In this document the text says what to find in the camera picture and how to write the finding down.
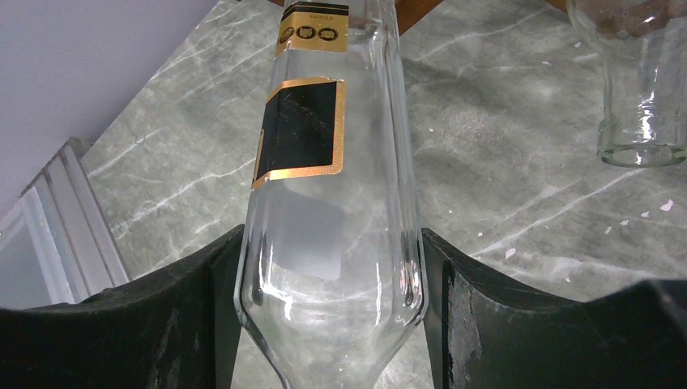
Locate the clear bottle black gold label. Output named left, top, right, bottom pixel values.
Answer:
left=234, top=1, right=427, bottom=388

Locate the clear glass bottle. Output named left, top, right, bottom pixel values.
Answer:
left=566, top=0, right=686, bottom=169

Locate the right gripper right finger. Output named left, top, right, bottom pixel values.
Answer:
left=422, top=229, right=686, bottom=388

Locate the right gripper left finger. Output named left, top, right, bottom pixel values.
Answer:
left=1, top=226, right=243, bottom=388

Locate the aluminium rail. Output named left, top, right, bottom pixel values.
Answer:
left=1, top=138, right=132, bottom=310

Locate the brown wooden wine rack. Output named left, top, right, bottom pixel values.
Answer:
left=395, top=0, right=442, bottom=35

